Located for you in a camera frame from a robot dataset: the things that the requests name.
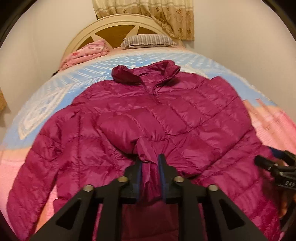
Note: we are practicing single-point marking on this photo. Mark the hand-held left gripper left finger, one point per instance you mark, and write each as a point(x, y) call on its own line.
point(138, 178)

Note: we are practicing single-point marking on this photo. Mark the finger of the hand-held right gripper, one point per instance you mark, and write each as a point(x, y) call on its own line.
point(266, 163)
point(284, 155)

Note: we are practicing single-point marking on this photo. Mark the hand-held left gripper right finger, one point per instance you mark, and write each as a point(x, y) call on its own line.
point(162, 178)

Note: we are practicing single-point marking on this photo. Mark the magenta puffer jacket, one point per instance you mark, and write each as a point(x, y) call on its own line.
point(185, 115)

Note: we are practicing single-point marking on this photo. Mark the person's right hand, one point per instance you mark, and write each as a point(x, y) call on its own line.
point(283, 206)

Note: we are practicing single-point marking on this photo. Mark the blue and pink printed blanket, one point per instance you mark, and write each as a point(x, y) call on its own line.
point(69, 81)

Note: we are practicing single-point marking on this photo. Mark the pink bed sheet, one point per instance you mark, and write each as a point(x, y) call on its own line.
point(143, 50)

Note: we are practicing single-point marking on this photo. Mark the folded pink floral quilt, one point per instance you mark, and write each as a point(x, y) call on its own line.
point(85, 53)

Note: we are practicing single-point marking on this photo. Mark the striped pillow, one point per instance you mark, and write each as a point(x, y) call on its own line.
point(148, 40)

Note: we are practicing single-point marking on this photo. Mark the beige patterned curtain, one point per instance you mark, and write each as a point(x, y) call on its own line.
point(161, 11)
point(2, 102)

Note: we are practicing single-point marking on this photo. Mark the cream wooden headboard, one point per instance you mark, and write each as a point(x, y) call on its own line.
point(111, 22)

